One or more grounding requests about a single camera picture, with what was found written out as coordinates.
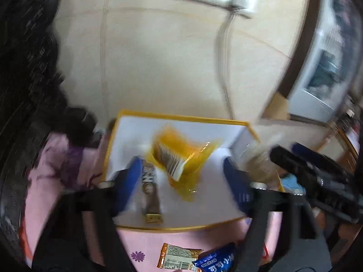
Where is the white power cable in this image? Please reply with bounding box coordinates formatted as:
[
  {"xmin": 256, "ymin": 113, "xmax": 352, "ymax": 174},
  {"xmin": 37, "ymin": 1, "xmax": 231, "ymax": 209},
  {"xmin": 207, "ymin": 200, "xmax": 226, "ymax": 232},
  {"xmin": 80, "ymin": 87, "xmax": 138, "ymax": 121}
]
[{"xmin": 215, "ymin": 13, "xmax": 237, "ymax": 119}]

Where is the pink printed cloth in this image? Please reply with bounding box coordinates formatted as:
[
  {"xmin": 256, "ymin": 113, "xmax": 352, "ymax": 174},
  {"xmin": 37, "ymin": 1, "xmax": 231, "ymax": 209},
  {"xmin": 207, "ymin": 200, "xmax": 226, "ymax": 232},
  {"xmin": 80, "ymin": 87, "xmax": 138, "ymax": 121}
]
[{"xmin": 17, "ymin": 132, "xmax": 287, "ymax": 272}]

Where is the brown chocolate bar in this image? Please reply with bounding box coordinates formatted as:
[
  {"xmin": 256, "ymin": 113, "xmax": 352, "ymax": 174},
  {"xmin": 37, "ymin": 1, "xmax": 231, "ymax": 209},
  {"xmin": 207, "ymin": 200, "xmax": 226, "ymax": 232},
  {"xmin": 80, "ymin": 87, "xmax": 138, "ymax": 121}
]
[{"xmin": 140, "ymin": 159, "xmax": 164, "ymax": 224}]

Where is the small brown cardboard box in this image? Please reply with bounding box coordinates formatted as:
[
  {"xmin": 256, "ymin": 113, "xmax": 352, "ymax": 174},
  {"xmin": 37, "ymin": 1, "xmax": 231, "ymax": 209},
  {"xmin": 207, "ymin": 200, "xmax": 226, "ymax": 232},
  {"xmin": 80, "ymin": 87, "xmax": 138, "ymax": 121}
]
[{"xmin": 261, "ymin": 91, "xmax": 292, "ymax": 121}]

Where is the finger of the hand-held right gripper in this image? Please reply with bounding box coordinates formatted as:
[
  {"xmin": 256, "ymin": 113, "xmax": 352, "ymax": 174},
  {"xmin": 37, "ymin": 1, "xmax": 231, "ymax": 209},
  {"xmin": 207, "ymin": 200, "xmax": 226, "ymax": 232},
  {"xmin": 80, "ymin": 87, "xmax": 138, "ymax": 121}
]
[
  {"xmin": 292, "ymin": 142, "xmax": 351, "ymax": 176},
  {"xmin": 269, "ymin": 146, "xmax": 324, "ymax": 183}
]

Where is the glass door cabinet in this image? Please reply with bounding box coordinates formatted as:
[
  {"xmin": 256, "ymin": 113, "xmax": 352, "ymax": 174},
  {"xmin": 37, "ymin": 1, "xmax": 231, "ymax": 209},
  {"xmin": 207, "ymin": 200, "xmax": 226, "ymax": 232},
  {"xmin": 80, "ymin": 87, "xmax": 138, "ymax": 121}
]
[{"xmin": 288, "ymin": 0, "xmax": 363, "ymax": 124}]

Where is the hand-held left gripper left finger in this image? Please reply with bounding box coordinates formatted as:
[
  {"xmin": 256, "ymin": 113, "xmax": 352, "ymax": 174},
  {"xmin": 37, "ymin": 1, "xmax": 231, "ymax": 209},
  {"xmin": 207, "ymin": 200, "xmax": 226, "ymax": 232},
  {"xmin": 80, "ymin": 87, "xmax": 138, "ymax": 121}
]
[{"xmin": 32, "ymin": 158, "xmax": 143, "ymax": 272}]

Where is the blue snack packet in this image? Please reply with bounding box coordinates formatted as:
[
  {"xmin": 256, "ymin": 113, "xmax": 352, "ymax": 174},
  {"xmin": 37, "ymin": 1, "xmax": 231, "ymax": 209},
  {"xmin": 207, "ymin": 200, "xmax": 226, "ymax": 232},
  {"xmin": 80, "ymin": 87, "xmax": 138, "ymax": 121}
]
[{"xmin": 192, "ymin": 242, "xmax": 238, "ymax": 272}]

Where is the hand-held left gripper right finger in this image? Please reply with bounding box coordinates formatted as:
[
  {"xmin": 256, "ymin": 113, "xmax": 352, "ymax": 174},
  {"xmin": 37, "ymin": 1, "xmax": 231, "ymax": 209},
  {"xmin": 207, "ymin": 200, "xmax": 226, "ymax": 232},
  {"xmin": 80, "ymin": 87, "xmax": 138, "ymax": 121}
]
[{"xmin": 223, "ymin": 156, "xmax": 332, "ymax": 272}]

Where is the orange snack packet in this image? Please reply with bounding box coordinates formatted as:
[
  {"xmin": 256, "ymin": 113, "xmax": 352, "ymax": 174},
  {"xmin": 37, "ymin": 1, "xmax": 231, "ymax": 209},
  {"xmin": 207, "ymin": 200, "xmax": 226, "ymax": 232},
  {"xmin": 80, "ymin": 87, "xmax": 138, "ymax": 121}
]
[{"xmin": 157, "ymin": 243, "xmax": 204, "ymax": 271}]

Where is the dark carved wooden furniture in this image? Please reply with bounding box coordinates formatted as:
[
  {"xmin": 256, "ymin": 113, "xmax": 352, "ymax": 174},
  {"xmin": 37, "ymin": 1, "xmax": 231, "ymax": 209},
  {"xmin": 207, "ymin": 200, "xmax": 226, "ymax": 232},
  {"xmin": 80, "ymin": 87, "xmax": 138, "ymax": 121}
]
[{"xmin": 0, "ymin": 0, "xmax": 98, "ymax": 264}]

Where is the yellow cardboard box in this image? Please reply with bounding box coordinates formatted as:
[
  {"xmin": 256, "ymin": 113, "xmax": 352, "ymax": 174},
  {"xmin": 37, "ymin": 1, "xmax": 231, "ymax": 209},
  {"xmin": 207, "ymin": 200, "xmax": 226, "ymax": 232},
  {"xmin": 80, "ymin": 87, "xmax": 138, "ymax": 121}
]
[{"xmin": 103, "ymin": 109, "xmax": 285, "ymax": 231}]

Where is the yellow snack packet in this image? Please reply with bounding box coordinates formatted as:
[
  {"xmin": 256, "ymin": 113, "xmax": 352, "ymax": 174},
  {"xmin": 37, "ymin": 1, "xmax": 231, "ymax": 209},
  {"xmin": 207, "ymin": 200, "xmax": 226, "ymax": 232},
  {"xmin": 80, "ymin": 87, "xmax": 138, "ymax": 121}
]
[{"xmin": 145, "ymin": 124, "xmax": 222, "ymax": 203}]

